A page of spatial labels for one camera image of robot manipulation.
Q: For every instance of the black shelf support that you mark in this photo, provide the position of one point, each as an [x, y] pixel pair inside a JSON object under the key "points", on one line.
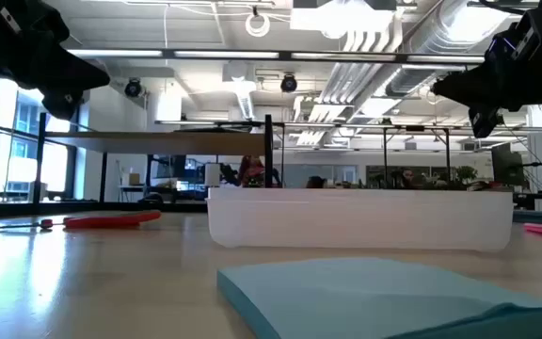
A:
{"points": [[40, 160], [268, 155]]}

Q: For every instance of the small cardboard box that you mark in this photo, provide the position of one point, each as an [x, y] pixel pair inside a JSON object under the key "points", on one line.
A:
{"points": [[134, 179]]}

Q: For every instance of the wooden shelf board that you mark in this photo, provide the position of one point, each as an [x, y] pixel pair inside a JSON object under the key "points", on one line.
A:
{"points": [[158, 142]]}

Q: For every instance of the silver ventilation duct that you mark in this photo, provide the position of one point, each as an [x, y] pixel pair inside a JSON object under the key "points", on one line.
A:
{"points": [[440, 42]]}

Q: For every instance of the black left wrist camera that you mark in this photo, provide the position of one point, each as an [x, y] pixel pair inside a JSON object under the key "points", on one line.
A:
{"points": [[40, 23]]}

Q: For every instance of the clear plastic pencil box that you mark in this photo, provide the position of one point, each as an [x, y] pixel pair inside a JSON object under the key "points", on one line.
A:
{"points": [[360, 221]]}

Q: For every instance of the long ceiling light bar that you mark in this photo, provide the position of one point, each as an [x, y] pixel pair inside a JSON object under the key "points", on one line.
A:
{"points": [[224, 54]]}

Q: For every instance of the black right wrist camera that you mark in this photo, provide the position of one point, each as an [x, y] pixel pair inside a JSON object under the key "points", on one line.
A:
{"points": [[530, 35]]}

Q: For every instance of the white box on desk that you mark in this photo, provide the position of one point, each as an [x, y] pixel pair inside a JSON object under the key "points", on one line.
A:
{"points": [[212, 175]]}

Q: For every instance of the black computer monitor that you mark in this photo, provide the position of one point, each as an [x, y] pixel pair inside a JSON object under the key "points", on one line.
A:
{"points": [[506, 165]]}

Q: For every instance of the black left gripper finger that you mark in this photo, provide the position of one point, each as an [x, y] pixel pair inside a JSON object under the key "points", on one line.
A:
{"points": [[71, 75], [64, 104]]}

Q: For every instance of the black round ceiling fixture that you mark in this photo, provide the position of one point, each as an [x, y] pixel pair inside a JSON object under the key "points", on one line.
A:
{"points": [[289, 83], [133, 88]]}

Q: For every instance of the black aluminium rig frame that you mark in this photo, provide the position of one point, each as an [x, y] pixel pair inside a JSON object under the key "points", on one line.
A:
{"points": [[386, 155]]}

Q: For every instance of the pencil with red eraser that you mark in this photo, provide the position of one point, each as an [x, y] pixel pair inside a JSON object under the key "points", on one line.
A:
{"points": [[46, 223]]}

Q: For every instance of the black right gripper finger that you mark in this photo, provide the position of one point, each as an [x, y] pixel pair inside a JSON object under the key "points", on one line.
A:
{"points": [[485, 121], [475, 89]]}

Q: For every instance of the potted office plant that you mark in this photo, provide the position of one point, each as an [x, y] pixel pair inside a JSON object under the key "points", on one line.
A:
{"points": [[466, 174]]}

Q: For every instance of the blue sticky note pad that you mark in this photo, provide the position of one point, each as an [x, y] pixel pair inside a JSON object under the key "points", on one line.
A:
{"points": [[370, 301]]}

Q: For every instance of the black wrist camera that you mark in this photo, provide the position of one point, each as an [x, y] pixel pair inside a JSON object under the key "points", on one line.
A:
{"points": [[40, 23], [530, 35]]}

